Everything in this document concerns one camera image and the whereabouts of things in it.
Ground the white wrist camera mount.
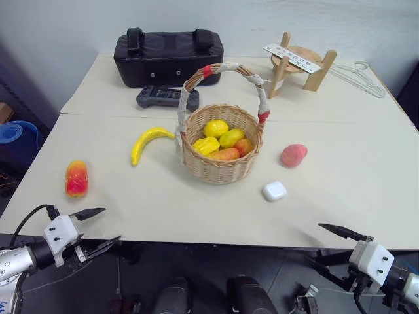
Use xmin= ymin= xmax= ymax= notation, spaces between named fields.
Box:
xmin=348 ymin=239 xmax=395 ymax=286
xmin=43 ymin=214 xmax=84 ymax=268

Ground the yellow starfruit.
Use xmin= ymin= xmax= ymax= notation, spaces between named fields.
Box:
xmin=192 ymin=136 xmax=221 ymax=156

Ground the red orange apple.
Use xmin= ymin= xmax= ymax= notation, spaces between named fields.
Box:
xmin=234 ymin=137 xmax=255 ymax=158

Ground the blue rolled mat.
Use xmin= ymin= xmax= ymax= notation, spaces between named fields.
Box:
xmin=0 ymin=120 xmax=41 ymax=164

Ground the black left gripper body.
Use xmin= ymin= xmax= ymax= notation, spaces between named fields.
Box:
xmin=60 ymin=240 xmax=99 ymax=267

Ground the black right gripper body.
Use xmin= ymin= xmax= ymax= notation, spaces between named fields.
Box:
xmin=340 ymin=234 xmax=374 ymax=294

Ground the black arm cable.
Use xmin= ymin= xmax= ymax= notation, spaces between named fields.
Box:
xmin=353 ymin=289 xmax=405 ymax=314
xmin=9 ymin=203 xmax=62 ymax=247

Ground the yellow lemon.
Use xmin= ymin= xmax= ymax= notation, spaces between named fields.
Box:
xmin=203 ymin=120 xmax=229 ymax=139

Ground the brown cardboard box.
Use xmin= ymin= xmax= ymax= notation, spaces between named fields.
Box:
xmin=0 ymin=101 xmax=14 ymax=124

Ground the black handheld controller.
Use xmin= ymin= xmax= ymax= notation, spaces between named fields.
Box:
xmin=136 ymin=85 xmax=200 ymax=111

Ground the white printed strip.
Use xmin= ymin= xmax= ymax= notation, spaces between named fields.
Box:
xmin=262 ymin=43 xmax=321 ymax=75

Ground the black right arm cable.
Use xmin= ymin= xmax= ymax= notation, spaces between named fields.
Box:
xmin=353 ymin=289 xmax=405 ymax=314

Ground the red and yellow mango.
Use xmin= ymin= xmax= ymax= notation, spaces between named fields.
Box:
xmin=64 ymin=160 xmax=90 ymax=200

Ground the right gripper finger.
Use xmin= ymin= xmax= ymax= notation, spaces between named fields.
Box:
xmin=318 ymin=222 xmax=367 ymax=243
xmin=303 ymin=254 xmax=351 ymax=290

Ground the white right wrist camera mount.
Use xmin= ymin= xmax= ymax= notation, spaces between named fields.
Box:
xmin=348 ymin=239 xmax=395 ymax=286

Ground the orange papaya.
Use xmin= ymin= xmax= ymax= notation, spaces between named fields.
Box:
xmin=206 ymin=147 xmax=241 ymax=162

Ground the wicker basket with taped handle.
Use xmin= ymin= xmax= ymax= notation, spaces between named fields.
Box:
xmin=174 ymin=61 xmax=272 ymax=186

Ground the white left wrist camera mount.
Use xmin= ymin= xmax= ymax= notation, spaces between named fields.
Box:
xmin=43 ymin=214 xmax=84 ymax=268

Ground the black fabric carrying case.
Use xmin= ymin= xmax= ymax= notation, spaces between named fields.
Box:
xmin=113 ymin=27 xmax=226 ymax=89

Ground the small metal clamp device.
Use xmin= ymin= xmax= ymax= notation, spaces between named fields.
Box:
xmin=295 ymin=283 xmax=320 ymax=314

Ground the white earbuds case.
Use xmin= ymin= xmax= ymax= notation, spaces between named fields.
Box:
xmin=261 ymin=181 xmax=288 ymax=202

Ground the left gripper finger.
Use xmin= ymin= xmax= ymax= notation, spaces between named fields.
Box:
xmin=86 ymin=235 xmax=122 ymax=260
xmin=69 ymin=207 xmax=107 ymax=221

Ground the green yellow mango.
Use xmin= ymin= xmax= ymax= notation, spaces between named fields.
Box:
xmin=218 ymin=128 xmax=246 ymax=149

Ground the yellow banana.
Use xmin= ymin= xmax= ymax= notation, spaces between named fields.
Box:
xmin=130 ymin=126 xmax=176 ymax=167

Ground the white wire hanger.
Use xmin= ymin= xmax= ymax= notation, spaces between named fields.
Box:
xmin=328 ymin=60 xmax=388 ymax=99

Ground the pink peach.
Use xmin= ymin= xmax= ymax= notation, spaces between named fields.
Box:
xmin=280 ymin=143 xmax=309 ymax=169

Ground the dark rounded shape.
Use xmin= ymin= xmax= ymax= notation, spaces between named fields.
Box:
xmin=226 ymin=275 xmax=280 ymax=314
xmin=153 ymin=277 xmax=191 ymax=314

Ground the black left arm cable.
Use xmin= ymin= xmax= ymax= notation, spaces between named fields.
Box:
xmin=9 ymin=203 xmax=62 ymax=247

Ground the wooden stand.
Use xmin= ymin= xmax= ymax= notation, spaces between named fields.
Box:
xmin=267 ymin=31 xmax=338 ymax=100

